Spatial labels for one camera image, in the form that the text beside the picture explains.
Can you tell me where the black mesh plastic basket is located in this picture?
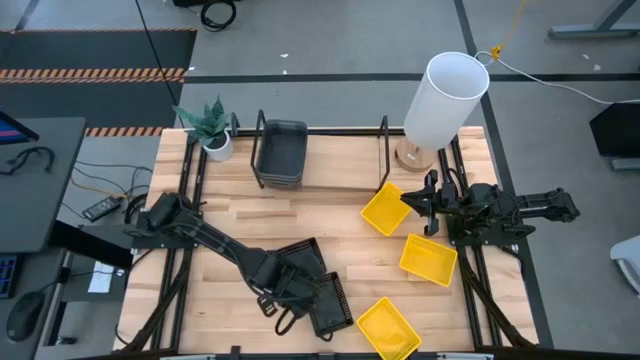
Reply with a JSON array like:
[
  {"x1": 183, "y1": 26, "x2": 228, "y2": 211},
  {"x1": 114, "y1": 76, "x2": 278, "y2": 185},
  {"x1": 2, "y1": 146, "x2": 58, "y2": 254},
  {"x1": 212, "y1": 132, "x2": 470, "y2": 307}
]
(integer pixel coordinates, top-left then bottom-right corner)
[
  {"x1": 306, "y1": 271, "x2": 356, "y2": 338},
  {"x1": 272, "y1": 236, "x2": 329, "y2": 282}
]

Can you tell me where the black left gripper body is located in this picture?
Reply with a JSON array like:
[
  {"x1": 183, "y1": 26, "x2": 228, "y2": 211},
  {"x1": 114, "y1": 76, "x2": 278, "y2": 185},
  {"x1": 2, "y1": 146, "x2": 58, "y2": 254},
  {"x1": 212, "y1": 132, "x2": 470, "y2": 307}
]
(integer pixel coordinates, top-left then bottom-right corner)
[{"x1": 247, "y1": 248, "x2": 304, "y2": 321}]

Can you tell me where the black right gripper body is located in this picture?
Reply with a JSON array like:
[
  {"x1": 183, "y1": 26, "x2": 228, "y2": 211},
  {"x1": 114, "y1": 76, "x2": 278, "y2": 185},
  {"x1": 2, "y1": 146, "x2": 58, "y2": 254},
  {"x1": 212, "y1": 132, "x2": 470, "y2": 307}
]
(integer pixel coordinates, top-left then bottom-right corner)
[{"x1": 422, "y1": 168, "x2": 460, "y2": 239}]

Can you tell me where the white paper sheet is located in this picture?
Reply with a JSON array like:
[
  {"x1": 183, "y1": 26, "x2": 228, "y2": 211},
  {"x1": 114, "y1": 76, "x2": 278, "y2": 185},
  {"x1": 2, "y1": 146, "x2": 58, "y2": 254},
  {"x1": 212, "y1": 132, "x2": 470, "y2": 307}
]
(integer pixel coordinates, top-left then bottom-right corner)
[{"x1": 87, "y1": 260, "x2": 117, "y2": 295}]

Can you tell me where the black keyboard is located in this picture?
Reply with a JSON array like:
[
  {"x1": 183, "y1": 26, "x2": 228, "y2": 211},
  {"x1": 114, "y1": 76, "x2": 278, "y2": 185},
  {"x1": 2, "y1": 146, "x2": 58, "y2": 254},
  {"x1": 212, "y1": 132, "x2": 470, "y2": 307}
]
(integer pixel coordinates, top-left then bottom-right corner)
[{"x1": 0, "y1": 254, "x2": 22, "y2": 300}]

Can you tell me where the grey office desk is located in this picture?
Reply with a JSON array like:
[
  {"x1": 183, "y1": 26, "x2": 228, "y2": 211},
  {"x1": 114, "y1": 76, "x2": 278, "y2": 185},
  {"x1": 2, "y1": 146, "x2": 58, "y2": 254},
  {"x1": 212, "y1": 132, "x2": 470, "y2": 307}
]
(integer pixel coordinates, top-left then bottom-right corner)
[{"x1": 0, "y1": 116, "x2": 88, "y2": 255}]

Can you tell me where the snake plant in white pot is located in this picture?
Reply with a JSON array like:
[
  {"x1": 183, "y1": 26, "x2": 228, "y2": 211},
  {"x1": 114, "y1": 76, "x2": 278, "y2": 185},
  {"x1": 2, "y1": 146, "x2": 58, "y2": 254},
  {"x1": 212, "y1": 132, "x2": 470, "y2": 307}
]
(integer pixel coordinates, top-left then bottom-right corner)
[{"x1": 171, "y1": 95, "x2": 235, "y2": 163}]

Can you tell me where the white chair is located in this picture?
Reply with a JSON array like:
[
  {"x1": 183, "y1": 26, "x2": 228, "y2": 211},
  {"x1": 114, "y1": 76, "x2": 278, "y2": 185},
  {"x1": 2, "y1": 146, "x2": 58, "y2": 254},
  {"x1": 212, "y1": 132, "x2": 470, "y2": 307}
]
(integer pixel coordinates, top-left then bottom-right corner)
[{"x1": 608, "y1": 233, "x2": 640, "y2": 297}]

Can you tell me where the yellow cable with knot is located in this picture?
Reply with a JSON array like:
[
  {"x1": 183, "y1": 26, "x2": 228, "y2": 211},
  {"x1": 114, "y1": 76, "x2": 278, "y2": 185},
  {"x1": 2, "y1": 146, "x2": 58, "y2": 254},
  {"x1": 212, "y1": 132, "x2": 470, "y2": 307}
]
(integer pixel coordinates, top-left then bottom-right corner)
[{"x1": 488, "y1": 0, "x2": 529, "y2": 61}]

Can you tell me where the yellow mesh plastic basket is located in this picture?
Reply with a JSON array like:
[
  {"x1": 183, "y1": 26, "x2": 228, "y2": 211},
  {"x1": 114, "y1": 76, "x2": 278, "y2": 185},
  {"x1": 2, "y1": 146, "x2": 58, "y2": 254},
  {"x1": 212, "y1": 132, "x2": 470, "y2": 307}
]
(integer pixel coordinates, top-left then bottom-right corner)
[
  {"x1": 398, "y1": 232, "x2": 459, "y2": 289},
  {"x1": 359, "y1": 181, "x2": 413, "y2": 238},
  {"x1": 355, "y1": 296, "x2": 423, "y2": 360}
]

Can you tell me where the black computer monitor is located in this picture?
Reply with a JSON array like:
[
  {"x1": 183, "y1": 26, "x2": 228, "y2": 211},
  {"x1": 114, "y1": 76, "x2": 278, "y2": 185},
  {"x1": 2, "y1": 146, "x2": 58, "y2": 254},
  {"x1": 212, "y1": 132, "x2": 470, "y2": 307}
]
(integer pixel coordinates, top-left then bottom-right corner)
[{"x1": 0, "y1": 110, "x2": 41, "y2": 147}]

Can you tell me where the black wire rack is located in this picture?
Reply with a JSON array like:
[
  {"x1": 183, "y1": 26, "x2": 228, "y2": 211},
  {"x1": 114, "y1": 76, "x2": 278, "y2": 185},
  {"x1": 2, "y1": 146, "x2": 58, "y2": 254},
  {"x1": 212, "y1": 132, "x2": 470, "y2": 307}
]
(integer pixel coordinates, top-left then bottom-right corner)
[{"x1": 248, "y1": 108, "x2": 392, "y2": 195}]

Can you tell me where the white floor cable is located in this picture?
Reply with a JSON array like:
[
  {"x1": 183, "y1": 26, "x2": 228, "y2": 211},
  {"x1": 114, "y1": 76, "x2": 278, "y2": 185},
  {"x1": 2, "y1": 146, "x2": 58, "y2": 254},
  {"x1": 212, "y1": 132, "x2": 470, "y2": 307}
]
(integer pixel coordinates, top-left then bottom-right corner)
[{"x1": 473, "y1": 48, "x2": 640, "y2": 107}]

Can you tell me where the white shade table lamp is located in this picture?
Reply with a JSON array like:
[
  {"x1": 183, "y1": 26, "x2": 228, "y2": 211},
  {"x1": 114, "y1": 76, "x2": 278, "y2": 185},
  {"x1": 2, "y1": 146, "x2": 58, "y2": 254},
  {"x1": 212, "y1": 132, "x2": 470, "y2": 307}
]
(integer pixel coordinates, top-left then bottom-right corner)
[{"x1": 393, "y1": 50, "x2": 491, "y2": 174}]

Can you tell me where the grey metal desk leg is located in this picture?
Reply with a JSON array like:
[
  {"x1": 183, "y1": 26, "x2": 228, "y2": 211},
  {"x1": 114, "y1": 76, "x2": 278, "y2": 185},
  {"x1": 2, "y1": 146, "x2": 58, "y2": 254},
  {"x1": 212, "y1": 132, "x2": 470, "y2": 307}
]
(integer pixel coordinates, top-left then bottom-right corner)
[{"x1": 546, "y1": 0, "x2": 640, "y2": 41}]

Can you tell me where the grey translucent plastic basket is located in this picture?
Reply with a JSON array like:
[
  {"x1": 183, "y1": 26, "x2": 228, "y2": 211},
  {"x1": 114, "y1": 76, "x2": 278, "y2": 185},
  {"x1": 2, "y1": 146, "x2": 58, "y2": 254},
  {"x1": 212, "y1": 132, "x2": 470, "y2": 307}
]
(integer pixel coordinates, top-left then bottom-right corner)
[
  {"x1": 255, "y1": 118, "x2": 309, "y2": 184},
  {"x1": 257, "y1": 174, "x2": 305, "y2": 188}
]

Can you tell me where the black computer mouse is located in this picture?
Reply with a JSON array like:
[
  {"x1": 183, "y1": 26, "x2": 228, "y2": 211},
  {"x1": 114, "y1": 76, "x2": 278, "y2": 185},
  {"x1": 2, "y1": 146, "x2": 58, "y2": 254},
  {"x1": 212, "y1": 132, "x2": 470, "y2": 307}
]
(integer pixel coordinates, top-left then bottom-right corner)
[{"x1": 5, "y1": 290, "x2": 47, "y2": 344}]

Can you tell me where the black hazard striped floor mat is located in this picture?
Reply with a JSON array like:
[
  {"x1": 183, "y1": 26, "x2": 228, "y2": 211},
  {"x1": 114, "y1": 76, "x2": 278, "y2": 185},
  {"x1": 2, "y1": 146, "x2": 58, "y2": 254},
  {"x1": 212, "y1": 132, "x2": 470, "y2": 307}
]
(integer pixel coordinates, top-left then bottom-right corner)
[{"x1": 0, "y1": 27, "x2": 199, "y2": 139}]

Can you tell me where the black coiled cable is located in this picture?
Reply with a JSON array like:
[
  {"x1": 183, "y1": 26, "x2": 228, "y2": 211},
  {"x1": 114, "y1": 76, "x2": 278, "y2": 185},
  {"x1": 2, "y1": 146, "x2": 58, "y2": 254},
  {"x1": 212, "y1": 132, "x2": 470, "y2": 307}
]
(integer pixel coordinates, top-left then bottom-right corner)
[{"x1": 199, "y1": 0, "x2": 238, "y2": 33}]

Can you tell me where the black aluminium table frame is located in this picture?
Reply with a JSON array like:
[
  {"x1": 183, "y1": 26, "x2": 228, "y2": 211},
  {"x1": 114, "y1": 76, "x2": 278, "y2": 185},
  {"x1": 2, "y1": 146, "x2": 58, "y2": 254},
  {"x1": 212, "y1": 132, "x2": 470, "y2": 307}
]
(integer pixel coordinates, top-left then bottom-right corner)
[{"x1": 114, "y1": 112, "x2": 544, "y2": 360}]

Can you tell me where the black box on floor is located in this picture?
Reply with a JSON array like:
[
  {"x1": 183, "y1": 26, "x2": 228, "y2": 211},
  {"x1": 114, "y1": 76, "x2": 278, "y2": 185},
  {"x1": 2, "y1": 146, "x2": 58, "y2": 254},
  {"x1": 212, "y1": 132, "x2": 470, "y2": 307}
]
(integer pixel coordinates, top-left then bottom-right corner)
[{"x1": 588, "y1": 101, "x2": 640, "y2": 159}]

